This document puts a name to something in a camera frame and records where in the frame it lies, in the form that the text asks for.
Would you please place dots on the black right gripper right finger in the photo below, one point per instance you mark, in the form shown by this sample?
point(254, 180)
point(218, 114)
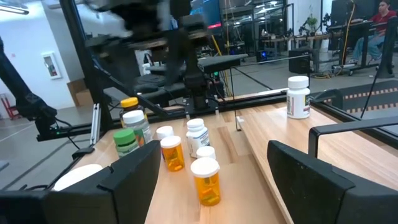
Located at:
point(311, 193)

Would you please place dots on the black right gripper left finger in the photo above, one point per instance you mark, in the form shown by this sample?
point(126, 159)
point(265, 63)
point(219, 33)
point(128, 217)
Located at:
point(130, 186)

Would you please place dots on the green-capped pale green bottle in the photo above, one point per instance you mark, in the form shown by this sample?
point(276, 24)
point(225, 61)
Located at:
point(124, 137)

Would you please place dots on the orange pill vial white cap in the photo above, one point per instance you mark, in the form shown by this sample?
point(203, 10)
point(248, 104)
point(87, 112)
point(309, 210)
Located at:
point(206, 186)
point(172, 155)

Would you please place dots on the large white medicine bottle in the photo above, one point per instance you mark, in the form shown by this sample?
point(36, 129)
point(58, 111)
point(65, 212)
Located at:
point(77, 175)

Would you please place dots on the pink bottle white cap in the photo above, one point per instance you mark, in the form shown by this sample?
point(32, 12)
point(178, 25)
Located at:
point(164, 132)

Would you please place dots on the clear bottle green orange label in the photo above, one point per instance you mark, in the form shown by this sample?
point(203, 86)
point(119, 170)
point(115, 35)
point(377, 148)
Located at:
point(133, 117)

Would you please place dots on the yellow-capped brown fish oil bottle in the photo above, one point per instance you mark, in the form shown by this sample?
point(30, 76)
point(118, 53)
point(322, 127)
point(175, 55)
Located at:
point(129, 102)

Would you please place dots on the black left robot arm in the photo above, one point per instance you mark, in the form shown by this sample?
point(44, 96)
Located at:
point(196, 81)

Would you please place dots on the black table clamp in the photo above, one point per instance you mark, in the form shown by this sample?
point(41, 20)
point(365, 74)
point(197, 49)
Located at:
point(82, 153)

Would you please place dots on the black partition panel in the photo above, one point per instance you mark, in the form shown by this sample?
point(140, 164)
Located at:
point(118, 71)

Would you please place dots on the silver aluminium extrusion bar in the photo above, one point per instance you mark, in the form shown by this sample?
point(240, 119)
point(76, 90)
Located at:
point(95, 124)

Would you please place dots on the low black desk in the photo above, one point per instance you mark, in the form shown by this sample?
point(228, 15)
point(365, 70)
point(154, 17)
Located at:
point(121, 95)

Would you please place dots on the cardboard box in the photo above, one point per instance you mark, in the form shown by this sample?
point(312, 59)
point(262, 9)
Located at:
point(79, 93)

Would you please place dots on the black mat orange checker stripes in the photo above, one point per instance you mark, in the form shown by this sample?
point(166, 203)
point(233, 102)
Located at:
point(370, 102)

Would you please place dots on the computer tower blue light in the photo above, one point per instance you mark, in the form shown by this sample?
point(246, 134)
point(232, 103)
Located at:
point(262, 56)

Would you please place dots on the ceiling light bar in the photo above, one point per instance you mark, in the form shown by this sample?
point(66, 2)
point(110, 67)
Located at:
point(14, 10)

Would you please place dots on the black floor speaker box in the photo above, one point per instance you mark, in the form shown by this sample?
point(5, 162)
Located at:
point(298, 60)

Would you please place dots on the red metal cart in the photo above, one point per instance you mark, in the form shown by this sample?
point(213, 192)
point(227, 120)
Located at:
point(7, 107)

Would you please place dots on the long wooden workbench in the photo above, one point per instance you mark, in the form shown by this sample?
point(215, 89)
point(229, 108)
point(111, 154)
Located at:
point(295, 38)

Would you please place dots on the small green potted plant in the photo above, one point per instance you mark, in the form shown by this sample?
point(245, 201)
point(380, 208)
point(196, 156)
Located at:
point(311, 23)

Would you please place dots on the black office desk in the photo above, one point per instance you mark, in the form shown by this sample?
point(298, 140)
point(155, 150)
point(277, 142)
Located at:
point(354, 26)

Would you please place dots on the person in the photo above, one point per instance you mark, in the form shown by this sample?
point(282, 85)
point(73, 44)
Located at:
point(377, 31)

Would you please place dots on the wall monitor screen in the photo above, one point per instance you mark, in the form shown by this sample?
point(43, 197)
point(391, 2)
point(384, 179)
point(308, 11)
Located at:
point(208, 12)

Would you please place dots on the black aluminium table frame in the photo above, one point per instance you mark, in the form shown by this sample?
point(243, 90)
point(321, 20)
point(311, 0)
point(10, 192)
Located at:
point(84, 62)

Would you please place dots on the fire extinguisher wall cabinet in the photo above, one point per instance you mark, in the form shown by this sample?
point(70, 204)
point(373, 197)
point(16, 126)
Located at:
point(51, 65)

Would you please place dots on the black floor stand post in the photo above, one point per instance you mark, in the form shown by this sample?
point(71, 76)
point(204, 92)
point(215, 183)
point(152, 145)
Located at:
point(387, 46)

